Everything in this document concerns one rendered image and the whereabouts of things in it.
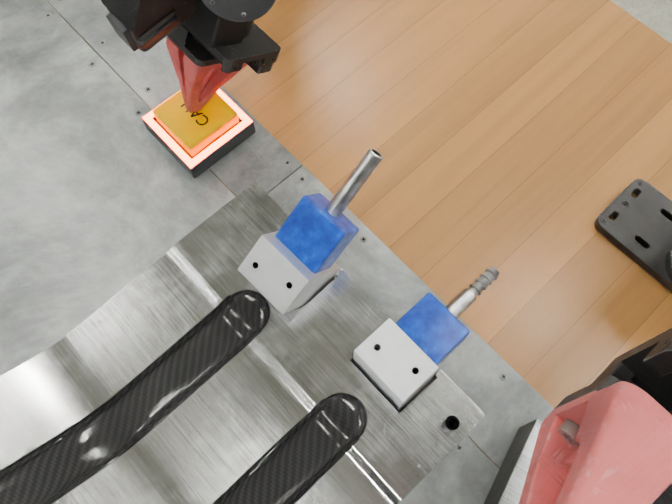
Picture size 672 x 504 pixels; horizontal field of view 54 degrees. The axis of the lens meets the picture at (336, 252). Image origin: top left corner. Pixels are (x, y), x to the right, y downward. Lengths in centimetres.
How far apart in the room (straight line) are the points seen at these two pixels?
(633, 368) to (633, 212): 48
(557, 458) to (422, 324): 30
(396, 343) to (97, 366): 23
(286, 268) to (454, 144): 27
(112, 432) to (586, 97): 56
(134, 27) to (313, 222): 19
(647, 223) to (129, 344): 48
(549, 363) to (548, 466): 41
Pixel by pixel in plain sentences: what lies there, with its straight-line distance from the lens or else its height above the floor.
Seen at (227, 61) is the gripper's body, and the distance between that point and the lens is 56.
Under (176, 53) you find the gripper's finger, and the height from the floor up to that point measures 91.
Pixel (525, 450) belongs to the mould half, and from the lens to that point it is 54.
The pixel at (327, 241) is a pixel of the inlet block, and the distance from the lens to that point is 47.
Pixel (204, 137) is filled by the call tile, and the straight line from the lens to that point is 65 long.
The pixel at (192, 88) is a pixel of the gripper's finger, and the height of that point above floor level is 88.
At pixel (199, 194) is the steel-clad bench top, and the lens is 66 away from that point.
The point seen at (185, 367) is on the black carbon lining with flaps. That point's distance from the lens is 52.
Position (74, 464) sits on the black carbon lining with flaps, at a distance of 52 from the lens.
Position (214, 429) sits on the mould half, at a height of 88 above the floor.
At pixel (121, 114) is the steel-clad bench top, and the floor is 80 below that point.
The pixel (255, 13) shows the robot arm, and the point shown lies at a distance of 49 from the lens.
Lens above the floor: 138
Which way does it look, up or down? 68 degrees down
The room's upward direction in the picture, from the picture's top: 1 degrees counter-clockwise
